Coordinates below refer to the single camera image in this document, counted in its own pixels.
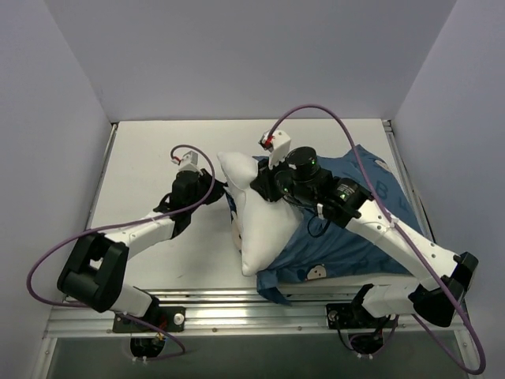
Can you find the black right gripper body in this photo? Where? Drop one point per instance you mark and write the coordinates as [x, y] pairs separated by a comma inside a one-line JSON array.
[[262, 185]]

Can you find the aluminium rail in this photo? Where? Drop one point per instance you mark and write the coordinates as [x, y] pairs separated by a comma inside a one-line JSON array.
[[103, 169], [408, 185]]

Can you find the blue cartoon print pillowcase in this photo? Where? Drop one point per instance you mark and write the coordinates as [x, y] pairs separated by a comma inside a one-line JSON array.
[[319, 251]]

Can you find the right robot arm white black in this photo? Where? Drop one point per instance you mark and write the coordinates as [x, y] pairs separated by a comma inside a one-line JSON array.
[[443, 277]]

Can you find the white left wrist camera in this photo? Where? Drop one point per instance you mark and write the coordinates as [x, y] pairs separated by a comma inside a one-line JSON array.
[[189, 162]]

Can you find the aluminium left side rail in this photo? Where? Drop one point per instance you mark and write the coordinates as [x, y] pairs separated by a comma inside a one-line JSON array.
[[103, 169]]

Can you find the aluminium front rail frame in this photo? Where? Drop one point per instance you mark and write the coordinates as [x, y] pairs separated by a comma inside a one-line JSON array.
[[218, 313]]

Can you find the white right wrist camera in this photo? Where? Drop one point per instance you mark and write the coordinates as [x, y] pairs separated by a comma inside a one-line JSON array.
[[278, 146]]

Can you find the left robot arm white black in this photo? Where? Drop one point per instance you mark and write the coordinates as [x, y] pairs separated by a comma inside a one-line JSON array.
[[95, 270]]

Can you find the white pillow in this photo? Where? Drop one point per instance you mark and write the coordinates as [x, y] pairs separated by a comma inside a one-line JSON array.
[[265, 227]]

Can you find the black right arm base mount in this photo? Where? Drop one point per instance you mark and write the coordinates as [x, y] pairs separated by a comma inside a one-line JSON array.
[[340, 315]]

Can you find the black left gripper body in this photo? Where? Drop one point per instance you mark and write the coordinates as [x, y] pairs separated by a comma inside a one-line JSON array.
[[211, 188]]

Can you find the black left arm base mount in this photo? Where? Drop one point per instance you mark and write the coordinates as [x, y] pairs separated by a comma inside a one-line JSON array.
[[167, 318]]

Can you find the aluminium right side rail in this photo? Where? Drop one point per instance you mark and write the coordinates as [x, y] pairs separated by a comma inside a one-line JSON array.
[[408, 185]]

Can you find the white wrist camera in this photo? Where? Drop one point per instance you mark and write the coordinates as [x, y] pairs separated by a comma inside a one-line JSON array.
[[278, 146], [189, 162]]

